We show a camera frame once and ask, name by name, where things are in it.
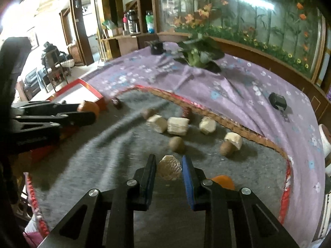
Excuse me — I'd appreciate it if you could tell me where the wooden door frame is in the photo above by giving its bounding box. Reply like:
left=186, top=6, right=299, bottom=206
left=59, top=0, right=95, bottom=66

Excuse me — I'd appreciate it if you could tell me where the glass panel with flowers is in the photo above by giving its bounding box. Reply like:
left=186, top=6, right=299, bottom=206
left=151, top=0, right=326, bottom=79

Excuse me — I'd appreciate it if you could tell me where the grey felt mat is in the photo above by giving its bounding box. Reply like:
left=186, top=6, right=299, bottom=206
left=26, top=86, right=291, bottom=248

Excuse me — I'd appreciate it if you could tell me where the wooden chair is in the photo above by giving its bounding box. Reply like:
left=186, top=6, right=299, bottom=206
left=41, top=49, right=71, bottom=92

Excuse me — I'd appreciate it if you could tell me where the framed wall picture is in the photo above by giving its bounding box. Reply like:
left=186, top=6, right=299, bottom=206
left=26, top=27, right=39, bottom=49

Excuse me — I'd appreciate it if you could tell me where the orange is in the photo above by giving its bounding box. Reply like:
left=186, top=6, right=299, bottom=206
left=211, top=175, right=236, bottom=190
left=79, top=100, right=100, bottom=119

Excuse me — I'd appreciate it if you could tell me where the red box with white inside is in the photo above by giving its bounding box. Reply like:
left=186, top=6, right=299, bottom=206
left=28, top=79, right=107, bottom=161

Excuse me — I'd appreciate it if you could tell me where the small black device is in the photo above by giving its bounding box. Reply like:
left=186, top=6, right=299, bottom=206
left=268, top=92, right=291, bottom=122

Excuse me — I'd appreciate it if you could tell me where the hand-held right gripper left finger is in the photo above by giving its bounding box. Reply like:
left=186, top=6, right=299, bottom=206
left=39, top=154, right=158, bottom=248

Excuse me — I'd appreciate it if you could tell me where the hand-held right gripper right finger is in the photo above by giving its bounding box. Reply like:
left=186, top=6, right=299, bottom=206
left=182, top=155, right=300, bottom=248

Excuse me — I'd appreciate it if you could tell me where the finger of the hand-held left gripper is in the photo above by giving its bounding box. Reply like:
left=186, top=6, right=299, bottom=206
left=12, top=100, right=80, bottom=117
left=12, top=111, right=97, bottom=155

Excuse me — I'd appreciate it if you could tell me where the black thermos jug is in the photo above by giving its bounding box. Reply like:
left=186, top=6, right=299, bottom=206
left=126, top=10, right=140, bottom=35

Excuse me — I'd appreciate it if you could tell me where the black cup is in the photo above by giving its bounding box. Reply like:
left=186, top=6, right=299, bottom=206
left=150, top=41, right=164, bottom=55

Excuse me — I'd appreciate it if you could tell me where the pale sugarcane piece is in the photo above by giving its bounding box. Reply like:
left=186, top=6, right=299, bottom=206
left=167, top=117, right=190, bottom=136
left=145, top=114, right=168, bottom=134
left=158, top=155, right=182, bottom=181
left=199, top=116, right=217, bottom=135
left=224, top=132, right=243, bottom=151

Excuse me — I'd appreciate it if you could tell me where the wooden shelf unit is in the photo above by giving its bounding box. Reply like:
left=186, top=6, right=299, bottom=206
left=100, top=32, right=156, bottom=62

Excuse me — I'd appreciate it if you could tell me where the green plastic bag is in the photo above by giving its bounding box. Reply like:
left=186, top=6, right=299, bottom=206
left=102, top=19, right=117, bottom=38

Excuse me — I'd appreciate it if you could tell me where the black sofa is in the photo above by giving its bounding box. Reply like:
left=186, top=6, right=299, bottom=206
left=23, top=67, right=44, bottom=99

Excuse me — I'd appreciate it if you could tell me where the green plastic bottle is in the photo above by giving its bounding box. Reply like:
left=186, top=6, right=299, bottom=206
left=145, top=10, right=155, bottom=34

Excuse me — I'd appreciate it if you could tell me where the purple floral cloth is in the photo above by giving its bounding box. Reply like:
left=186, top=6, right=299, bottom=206
left=78, top=41, right=327, bottom=248

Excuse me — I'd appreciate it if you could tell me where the green leafy vegetable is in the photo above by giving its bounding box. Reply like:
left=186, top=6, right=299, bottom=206
left=177, top=33, right=225, bottom=73

